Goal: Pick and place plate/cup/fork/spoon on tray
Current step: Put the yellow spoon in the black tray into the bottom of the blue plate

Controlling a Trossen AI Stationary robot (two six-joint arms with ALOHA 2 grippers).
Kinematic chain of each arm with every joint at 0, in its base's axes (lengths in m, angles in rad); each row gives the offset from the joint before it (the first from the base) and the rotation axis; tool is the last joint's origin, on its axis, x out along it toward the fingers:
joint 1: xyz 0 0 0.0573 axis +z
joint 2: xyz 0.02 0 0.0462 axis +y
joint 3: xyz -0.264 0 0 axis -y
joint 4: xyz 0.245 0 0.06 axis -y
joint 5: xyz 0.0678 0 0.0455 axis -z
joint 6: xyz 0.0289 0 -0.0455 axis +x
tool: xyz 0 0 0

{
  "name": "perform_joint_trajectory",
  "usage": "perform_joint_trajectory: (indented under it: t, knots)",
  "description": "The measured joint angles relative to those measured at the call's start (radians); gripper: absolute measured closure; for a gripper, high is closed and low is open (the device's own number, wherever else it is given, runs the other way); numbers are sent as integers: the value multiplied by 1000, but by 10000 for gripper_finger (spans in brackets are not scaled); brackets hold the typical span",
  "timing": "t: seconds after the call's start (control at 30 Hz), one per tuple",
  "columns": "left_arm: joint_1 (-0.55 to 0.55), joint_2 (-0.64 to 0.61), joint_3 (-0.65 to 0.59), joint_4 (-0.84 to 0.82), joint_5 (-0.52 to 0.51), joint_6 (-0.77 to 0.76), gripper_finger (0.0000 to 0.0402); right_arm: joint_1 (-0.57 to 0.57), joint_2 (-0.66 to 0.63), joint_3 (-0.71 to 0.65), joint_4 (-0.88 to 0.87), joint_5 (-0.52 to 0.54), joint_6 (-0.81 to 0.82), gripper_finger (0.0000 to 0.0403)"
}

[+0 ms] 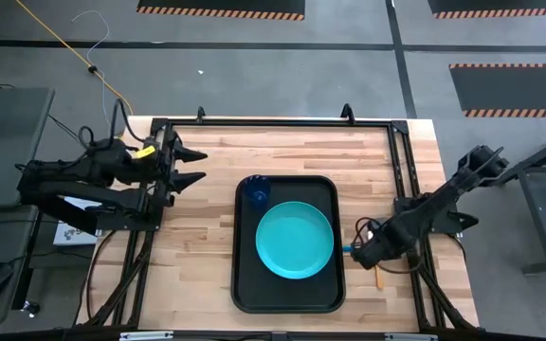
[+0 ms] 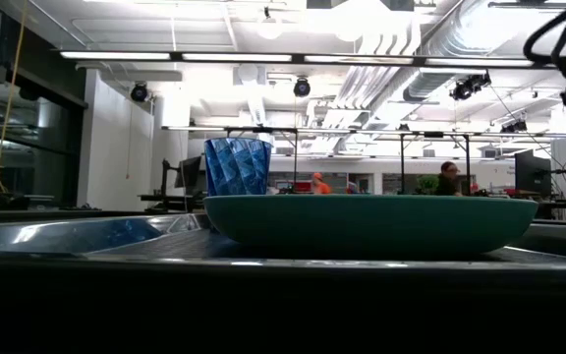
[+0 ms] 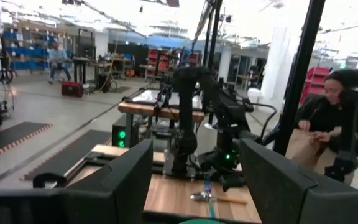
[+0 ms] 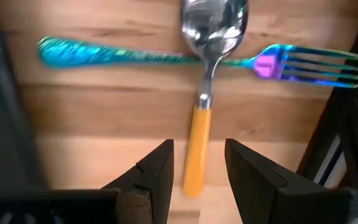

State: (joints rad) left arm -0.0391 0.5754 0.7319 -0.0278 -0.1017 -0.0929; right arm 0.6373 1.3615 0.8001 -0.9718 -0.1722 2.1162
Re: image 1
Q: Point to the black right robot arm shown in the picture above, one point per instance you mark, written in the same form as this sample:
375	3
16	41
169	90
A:
443	199

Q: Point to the small black table clamp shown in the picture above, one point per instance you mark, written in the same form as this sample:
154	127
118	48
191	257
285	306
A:
200	113

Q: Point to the silver metal bracket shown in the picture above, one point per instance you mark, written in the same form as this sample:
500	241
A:
410	337
146	336

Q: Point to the iridescent blue fork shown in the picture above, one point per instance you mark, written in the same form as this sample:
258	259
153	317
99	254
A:
347	248

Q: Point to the wide black mat striped edge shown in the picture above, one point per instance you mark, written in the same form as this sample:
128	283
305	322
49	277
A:
221	5

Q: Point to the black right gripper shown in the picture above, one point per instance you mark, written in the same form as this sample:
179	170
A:
384	246

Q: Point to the white printed box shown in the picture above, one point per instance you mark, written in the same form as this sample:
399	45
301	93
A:
71	235

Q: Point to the dark grey desk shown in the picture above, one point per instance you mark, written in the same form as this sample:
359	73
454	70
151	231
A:
3	147

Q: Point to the teal plastic plate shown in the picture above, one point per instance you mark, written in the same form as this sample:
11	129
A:
294	239

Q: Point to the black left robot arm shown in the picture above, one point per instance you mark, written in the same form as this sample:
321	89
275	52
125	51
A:
78	184

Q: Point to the large black table clamp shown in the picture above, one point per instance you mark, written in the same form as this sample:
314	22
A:
347	113

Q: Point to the black metal stand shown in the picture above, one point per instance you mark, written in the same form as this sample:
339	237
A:
533	166

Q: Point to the blue translucent cup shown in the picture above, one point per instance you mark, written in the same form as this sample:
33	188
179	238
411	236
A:
258	189

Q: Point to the black aluminium table frame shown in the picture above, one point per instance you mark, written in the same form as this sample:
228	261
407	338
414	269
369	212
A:
278	123

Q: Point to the yellow label tag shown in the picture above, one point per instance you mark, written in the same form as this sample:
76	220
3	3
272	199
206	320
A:
145	152

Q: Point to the black plastic tray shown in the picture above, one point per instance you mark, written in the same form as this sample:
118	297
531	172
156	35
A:
249	284

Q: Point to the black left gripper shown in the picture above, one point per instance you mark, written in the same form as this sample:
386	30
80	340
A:
165	166

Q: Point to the black mat two striped edges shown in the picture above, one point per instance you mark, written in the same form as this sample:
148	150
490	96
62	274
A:
515	87

